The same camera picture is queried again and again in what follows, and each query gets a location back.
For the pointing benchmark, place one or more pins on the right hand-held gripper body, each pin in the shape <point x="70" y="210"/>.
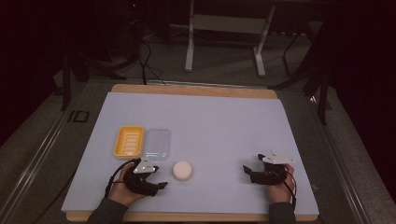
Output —
<point x="271" y="174"/>

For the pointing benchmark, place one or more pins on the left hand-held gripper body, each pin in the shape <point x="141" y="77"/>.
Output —
<point x="140" y="183"/>

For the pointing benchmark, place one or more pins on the person's left hand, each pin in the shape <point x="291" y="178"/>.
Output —
<point x="121" y="191"/>

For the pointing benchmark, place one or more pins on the person's right hand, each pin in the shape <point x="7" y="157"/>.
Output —
<point x="280" y="193"/>

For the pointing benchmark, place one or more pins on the clear plastic container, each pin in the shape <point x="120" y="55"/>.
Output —
<point x="157" y="144"/>

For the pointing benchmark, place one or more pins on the white round soap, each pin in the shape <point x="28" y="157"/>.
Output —
<point x="182" y="170"/>

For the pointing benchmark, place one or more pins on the yellow soap dish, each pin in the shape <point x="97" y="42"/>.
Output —
<point x="129" y="142"/>

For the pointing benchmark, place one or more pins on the pale blue table mat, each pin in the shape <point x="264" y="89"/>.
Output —
<point x="218" y="130"/>

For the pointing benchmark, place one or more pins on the black metal stand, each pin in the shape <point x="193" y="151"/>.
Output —
<point x="320" y="90"/>
<point x="66" y="84"/>

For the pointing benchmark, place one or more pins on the metal floor rail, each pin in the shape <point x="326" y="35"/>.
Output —
<point x="34" y="161"/>
<point x="337" y="158"/>

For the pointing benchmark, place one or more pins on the white metal desk frame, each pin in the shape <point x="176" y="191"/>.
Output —
<point x="229" y="25"/>

